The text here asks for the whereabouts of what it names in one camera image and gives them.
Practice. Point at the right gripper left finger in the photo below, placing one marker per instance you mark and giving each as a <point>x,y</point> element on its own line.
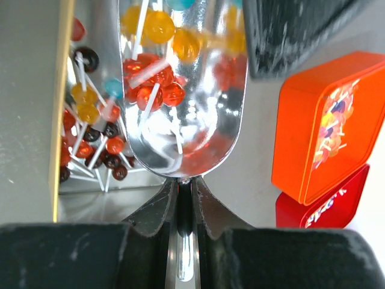
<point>134,253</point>

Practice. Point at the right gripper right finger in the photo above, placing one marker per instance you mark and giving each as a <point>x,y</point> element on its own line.
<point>233,254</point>

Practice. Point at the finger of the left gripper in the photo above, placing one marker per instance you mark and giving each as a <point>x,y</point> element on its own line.
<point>282,35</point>

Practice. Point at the gold candy tin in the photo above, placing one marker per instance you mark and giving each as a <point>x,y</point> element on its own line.
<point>96,25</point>

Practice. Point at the metal scoop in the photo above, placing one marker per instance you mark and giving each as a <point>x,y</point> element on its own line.
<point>184,73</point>

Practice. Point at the orange candy box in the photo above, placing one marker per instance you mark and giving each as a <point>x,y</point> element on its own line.
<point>328,121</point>

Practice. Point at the red candy box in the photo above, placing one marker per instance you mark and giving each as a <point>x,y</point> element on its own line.
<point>335,209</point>

